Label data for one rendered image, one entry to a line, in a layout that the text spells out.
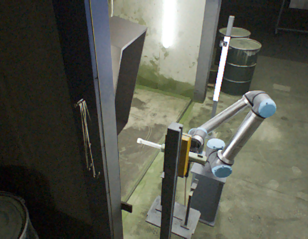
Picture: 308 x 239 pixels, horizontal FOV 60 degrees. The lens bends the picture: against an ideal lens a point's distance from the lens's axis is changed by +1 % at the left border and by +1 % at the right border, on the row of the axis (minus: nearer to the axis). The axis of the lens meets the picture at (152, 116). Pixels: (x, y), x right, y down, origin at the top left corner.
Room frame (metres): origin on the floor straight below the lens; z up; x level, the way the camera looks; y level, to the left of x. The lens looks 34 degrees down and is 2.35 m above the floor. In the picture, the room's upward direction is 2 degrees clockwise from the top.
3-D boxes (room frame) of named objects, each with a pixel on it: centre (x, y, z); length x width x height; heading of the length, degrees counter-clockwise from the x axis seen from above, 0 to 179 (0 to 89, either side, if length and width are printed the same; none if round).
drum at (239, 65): (4.37, -1.49, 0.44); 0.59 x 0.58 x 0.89; 171
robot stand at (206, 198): (1.73, -0.55, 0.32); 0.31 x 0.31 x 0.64; 66
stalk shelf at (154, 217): (1.09, -0.16, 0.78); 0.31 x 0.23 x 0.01; 66
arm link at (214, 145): (1.72, -0.55, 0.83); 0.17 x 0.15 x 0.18; 3
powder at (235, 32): (5.03, -1.50, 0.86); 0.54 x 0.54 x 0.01
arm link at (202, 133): (1.54, -0.36, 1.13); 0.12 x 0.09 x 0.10; 157
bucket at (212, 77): (4.72, -1.15, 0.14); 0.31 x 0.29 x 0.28; 156
